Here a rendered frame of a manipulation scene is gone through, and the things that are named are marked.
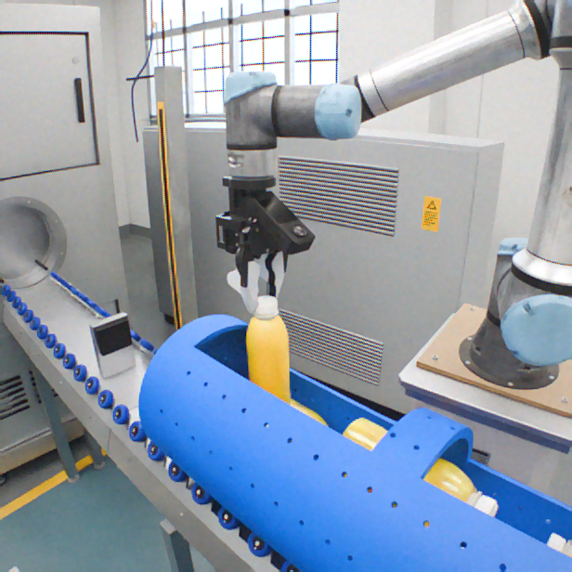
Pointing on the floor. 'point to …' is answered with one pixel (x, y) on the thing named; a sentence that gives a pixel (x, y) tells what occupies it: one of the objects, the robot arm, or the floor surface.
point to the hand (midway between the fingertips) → (265, 302)
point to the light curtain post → (175, 191)
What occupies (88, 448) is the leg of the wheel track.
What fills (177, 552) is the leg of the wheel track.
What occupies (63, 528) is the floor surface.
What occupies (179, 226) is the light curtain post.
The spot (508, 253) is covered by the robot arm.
